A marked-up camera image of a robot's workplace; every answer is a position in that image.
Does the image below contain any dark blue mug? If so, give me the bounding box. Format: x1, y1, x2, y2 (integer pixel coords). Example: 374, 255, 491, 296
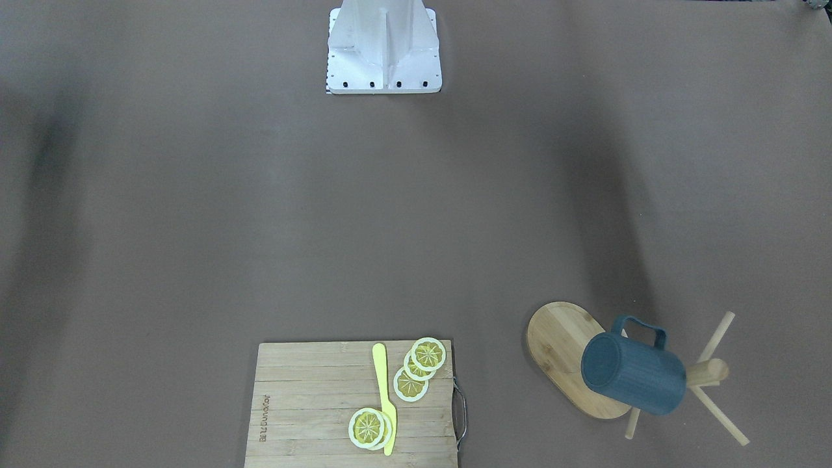
580, 315, 687, 415

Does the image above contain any wooden cup storage rack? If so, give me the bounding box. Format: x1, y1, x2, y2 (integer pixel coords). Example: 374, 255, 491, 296
526, 302, 749, 445

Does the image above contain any yellow plastic knife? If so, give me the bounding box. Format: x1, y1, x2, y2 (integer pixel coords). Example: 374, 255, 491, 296
372, 343, 398, 456

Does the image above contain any lemon slice middle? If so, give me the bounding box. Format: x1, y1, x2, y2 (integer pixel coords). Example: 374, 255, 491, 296
403, 352, 437, 382

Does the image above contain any wooden cutting board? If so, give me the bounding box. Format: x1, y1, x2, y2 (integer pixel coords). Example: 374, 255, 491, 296
244, 339, 466, 467

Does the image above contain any lemon slice under knife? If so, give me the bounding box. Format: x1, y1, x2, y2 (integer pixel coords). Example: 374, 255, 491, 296
348, 407, 393, 451

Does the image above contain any lemon slice near handle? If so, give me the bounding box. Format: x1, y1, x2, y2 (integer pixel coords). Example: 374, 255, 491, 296
410, 337, 448, 372

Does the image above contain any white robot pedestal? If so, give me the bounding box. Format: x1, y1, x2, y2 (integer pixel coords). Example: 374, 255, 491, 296
325, 1, 443, 95

